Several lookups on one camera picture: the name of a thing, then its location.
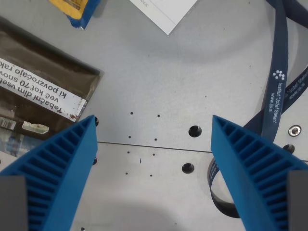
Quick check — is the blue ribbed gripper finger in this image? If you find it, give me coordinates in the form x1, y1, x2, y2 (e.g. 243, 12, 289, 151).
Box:
0, 115, 99, 231
210, 115, 308, 231

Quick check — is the blue bag with yellow label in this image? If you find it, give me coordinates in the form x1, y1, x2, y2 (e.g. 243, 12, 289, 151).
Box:
48, 0, 101, 30

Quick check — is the silver table screw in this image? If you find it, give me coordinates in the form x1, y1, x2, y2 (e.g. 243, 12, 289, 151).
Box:
288, 124, 302, 137

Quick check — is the brown tobacco pouch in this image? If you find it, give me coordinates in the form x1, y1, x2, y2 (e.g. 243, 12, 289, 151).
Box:
0, 16, 105, 154

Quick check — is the white name badge card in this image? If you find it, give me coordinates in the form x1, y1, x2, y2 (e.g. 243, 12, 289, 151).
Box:
129, 0, 202, 37

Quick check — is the dark blue printed lanyard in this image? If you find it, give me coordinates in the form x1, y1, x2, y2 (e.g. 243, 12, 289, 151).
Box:
207, 0, 308, 218

